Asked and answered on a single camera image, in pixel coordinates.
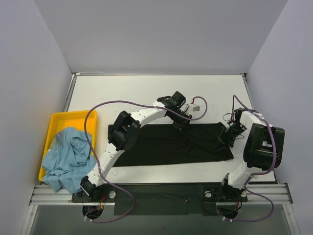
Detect light blue t shirt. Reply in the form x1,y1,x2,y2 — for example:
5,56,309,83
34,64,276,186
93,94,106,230
42,127,96,194

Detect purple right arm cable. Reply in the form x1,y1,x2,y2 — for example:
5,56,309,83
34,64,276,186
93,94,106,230
219,94,279,223

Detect aluminium front rail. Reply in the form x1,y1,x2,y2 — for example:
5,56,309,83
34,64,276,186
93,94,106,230
29,184,293,206

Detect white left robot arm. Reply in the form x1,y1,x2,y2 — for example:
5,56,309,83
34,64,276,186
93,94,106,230
80,91,191,202

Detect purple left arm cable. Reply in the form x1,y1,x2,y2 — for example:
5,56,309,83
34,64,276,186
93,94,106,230
83,96,208,223

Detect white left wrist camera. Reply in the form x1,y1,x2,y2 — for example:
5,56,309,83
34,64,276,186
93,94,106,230
186,99,200,113

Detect yellow plastic bin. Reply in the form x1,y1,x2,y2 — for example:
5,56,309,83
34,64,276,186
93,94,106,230
38,110,97,182

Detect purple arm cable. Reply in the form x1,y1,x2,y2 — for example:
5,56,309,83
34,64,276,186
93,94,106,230
83,96,208,223
219,94,279,223

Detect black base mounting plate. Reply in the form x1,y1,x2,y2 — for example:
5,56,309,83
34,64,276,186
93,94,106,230
71,183,247,217

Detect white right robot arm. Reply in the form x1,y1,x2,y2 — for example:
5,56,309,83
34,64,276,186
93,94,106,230
218,108,285,202

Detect black t shirt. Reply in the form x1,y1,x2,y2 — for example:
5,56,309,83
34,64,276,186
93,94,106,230
113,122,234,167

